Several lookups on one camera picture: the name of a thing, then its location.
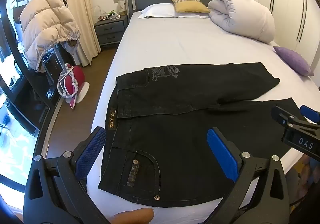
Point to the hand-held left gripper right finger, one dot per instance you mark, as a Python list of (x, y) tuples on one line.
[(222, 154)]

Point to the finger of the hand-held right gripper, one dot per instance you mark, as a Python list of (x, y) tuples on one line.
[(310, 114), (283, 115)]

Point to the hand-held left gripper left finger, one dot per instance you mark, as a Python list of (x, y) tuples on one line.
[(92, 146)]

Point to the black denim pants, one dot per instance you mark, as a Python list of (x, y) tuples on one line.
[(175, 144)]

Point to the person's left hand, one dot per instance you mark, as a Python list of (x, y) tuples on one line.
[(135, 216)]

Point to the purple cushion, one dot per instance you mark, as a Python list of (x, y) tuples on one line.
[(292, 60)]

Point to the red fan with white base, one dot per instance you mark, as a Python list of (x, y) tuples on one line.
[(75, 76)]

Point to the large glass window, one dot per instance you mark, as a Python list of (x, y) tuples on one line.
[(15, 104)]

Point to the rolled white duvet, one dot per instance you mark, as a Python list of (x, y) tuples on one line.
[(240, 13)]

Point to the grey nightstand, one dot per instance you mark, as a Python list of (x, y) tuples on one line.
[(110, 31)]

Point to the grey bed with white sheet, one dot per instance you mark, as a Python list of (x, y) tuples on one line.
[(175, 43)]

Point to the beige puffer jacket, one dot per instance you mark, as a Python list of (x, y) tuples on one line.
[(45, 26)]

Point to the cream curtain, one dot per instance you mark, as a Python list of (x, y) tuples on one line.
[(80, 1)]

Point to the yellow cushion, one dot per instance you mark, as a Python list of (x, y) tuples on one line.
[(188, 3)]

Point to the white pillow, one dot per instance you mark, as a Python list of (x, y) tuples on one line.
[(157, 10)]

